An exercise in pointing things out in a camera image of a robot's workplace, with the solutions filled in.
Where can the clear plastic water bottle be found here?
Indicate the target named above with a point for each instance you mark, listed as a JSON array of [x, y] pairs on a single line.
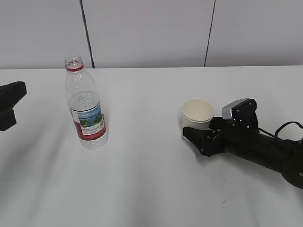
[[84, 103]]

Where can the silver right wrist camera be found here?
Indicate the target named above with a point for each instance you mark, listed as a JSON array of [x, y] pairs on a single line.
[[242, 112]]

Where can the white paper cup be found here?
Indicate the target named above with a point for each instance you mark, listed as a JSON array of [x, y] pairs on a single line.
[[197, 114]]

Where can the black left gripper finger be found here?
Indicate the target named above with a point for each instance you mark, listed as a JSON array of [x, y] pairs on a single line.
[[11, 94], [7, 119]]

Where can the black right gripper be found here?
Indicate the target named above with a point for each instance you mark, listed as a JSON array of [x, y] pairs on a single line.
[[213, 140]]

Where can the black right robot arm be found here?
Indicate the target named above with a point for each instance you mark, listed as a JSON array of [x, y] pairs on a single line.
[[249, 143]]

